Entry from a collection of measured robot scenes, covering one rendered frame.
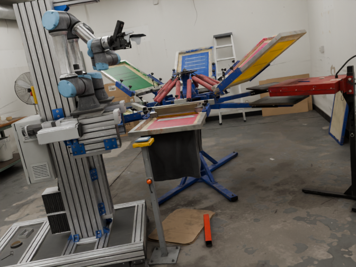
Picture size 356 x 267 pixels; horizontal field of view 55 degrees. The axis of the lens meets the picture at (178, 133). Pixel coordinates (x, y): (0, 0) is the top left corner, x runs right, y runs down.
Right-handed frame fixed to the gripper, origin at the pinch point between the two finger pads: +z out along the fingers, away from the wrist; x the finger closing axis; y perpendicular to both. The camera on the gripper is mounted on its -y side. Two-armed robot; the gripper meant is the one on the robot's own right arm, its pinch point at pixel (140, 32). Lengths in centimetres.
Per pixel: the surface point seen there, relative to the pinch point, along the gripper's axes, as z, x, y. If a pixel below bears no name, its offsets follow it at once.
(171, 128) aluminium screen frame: -13, -59, 62
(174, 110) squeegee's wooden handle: -33, -115, 51
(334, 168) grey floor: 103, -234, 137
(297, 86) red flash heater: 76, -132, 41
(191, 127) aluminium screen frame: 2, -62, 62
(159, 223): -27, -46, 133
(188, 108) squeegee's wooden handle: -20, -117, 50
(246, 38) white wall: -34, -525, -64
